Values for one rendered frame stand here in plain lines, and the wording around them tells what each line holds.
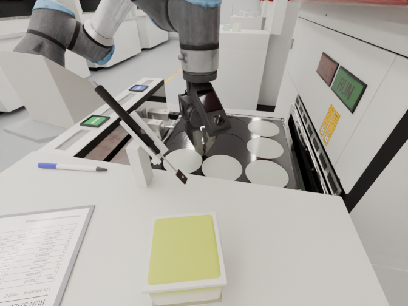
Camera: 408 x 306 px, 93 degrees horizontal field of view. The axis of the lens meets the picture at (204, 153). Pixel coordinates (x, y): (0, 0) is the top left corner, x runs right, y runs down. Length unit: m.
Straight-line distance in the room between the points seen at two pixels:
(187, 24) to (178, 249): 0.33
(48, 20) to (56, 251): 0.80
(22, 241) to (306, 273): 0.37
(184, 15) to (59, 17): 0.66
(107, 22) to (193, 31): 0.59
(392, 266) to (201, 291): 0.48
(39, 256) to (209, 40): 0.40
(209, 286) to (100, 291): 0.14
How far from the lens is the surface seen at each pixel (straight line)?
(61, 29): 0.98
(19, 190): 0.47
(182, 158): 0.51
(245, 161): 0.51
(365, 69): 0.42
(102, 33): 0.96
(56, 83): 0.85
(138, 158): 0.32
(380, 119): 0.36
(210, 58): 0.40
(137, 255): 0.30
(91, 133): 0.57
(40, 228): 0.38
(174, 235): 0.22
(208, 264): 0.21
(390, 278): 0.67
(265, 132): 0.64
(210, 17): 0.39
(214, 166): 0.49
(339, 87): 0.48
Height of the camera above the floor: 1.23
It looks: 38 degrees down
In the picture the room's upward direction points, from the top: straight up
